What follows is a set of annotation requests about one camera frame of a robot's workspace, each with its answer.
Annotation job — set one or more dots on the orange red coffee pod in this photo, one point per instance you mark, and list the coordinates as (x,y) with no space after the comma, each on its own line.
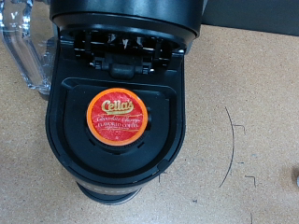
(117,116)

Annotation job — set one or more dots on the black Keurig coffee machine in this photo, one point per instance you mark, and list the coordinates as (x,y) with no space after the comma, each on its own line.
(118,168)

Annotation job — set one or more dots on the clear water reservoir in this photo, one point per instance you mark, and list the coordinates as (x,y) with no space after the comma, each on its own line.
(28,46)

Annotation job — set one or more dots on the gray partition panel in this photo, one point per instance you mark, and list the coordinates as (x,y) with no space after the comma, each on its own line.
(255,14)

